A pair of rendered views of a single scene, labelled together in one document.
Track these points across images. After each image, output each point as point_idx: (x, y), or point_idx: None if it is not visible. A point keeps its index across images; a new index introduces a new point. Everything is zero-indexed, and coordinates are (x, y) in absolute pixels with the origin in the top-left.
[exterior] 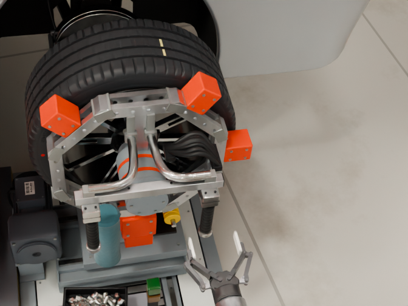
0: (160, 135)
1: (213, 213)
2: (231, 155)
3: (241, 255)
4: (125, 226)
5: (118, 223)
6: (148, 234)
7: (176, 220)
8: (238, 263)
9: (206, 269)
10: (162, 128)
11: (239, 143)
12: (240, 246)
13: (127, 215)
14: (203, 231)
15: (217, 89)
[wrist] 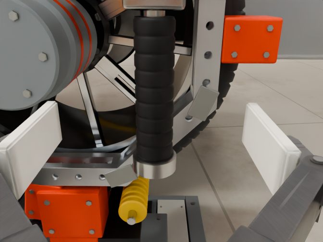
0: (114, 34)
1: (170, 59)
2: (237, 42)
3: (304, 171)
4: (44, 207)
5: None
6: (88, 235)
7: (139, 215)
8: (292, 207)
9: (12, 211)
10: (113, 8)
11: (254, 17)
12: (287, 138)
13: (45, 183)
14: (144, 151)
15: None
